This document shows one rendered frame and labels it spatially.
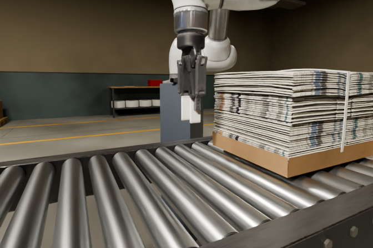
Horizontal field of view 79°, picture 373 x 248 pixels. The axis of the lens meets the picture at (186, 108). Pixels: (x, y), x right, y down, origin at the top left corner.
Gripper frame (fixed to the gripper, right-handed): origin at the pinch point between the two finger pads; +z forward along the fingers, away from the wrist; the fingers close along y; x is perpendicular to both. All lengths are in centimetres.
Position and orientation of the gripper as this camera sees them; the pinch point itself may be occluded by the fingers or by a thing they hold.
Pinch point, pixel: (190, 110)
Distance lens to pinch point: 62.8
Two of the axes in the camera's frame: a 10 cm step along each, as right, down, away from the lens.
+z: 0.0, 9.9, 1.1
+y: -4.5, -1.0, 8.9
